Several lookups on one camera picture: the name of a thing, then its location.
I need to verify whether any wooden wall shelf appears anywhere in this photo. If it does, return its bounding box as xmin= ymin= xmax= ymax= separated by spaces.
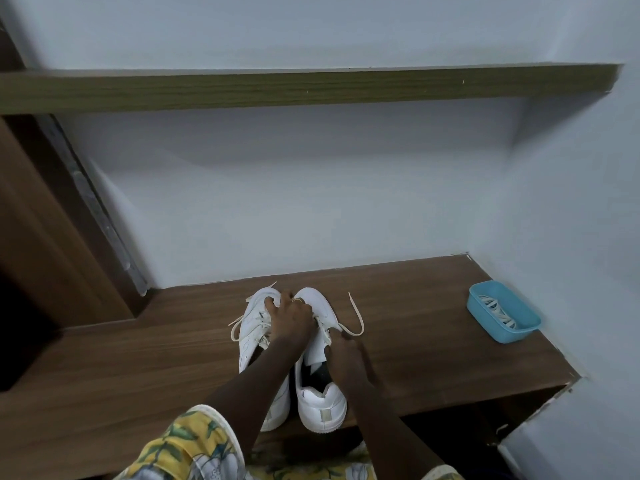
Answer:
xmin=0 ymin=63 xmax=624 ymax=116

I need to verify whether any person's left hand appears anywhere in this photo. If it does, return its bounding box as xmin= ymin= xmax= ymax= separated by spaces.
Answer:
xmin=263 ymin=290 xmax=317 ymax=353

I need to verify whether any person's right forearm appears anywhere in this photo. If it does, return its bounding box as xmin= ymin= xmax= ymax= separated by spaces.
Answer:
xmin=349 ymin=377 xmax=447 ymax=480

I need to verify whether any person's right hand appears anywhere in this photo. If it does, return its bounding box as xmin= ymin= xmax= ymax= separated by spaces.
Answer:
xmin=327 ymin=330 xmax=375 ymax=391

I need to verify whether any blue plastic basket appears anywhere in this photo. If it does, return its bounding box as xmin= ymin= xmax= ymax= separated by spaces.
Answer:
xmin=466 ymin=280 xmax=543 ymax=345

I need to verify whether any white sneaker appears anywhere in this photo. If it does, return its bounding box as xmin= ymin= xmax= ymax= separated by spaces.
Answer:
xmin=239 ymin=287 xmax=293 ymax=432
xmin=292 ymin=287 xmax=348 ymax=435

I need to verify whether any person's left forearm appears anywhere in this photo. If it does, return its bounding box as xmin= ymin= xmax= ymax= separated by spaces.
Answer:
xmin=202 ymin=342 xmax=301 ymax=458

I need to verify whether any cream shoelace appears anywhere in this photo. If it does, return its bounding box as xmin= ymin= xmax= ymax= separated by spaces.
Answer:
xmin=315 ymin=291 xmax=365 ymax=347
xmin=229 ymin=281 xmax=282 ymax=345

